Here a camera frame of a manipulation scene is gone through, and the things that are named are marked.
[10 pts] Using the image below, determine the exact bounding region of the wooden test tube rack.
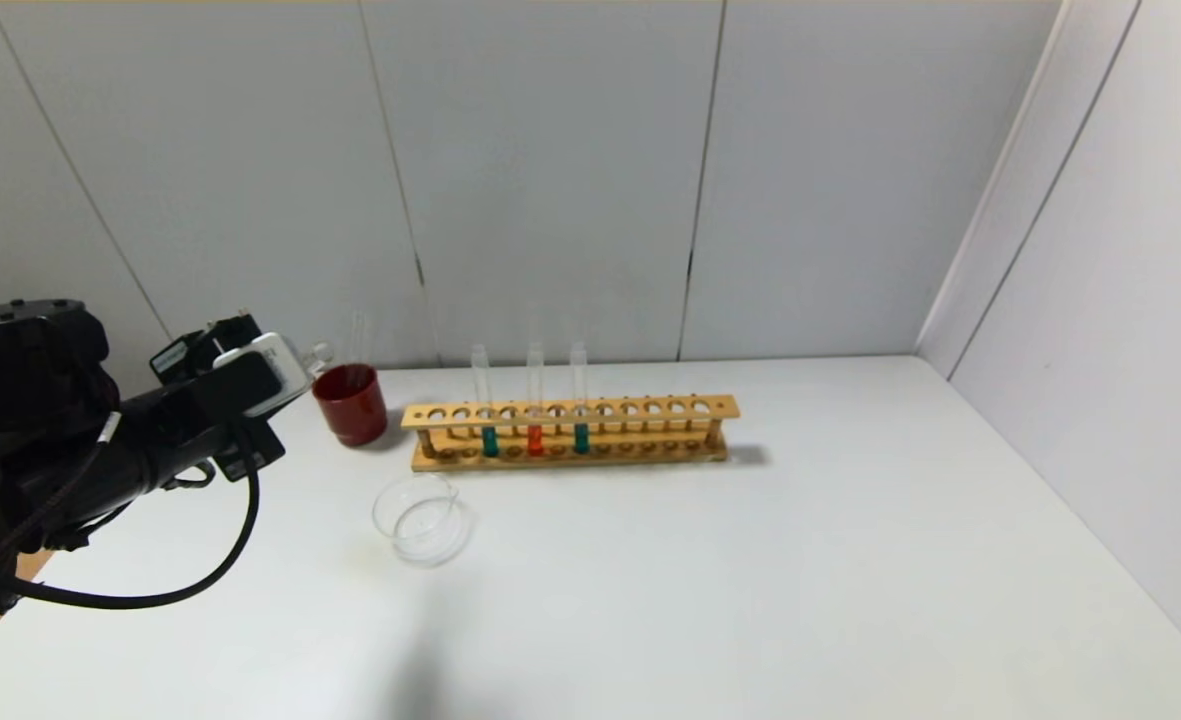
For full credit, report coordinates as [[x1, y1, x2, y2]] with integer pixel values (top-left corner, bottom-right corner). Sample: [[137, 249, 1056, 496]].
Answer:
[[401, 394, 741, 473]]

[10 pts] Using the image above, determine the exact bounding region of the test tube with blue pigment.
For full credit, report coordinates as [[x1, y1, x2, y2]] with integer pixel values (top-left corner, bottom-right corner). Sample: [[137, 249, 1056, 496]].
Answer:
[[569, 342, 591, 456]]

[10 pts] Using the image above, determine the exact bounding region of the test tube with red pigment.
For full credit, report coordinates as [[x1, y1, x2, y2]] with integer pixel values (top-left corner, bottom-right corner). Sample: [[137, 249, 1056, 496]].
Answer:
[[526, 342, 546, 458]]

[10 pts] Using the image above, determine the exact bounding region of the test tube with green pigment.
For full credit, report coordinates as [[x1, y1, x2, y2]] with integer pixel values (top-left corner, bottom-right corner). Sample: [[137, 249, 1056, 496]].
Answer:
[[471, 345, 501, 459]]

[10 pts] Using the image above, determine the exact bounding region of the clear glass beaker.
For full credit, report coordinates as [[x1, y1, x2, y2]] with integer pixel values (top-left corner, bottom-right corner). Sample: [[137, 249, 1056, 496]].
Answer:
[[372, 473, 475, 566]]

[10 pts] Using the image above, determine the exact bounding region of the dark red cup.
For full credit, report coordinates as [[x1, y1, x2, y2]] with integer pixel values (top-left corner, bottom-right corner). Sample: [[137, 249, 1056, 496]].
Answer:
[[312, 363, 390, 448]]

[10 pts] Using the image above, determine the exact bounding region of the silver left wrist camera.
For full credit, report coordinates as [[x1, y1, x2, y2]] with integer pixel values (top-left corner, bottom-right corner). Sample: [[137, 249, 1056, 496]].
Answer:
[[212, 332, 316, 419]]

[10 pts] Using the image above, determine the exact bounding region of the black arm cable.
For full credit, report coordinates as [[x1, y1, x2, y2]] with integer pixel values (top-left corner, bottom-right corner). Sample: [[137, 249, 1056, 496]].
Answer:
[[0, 440, 261, 611]]

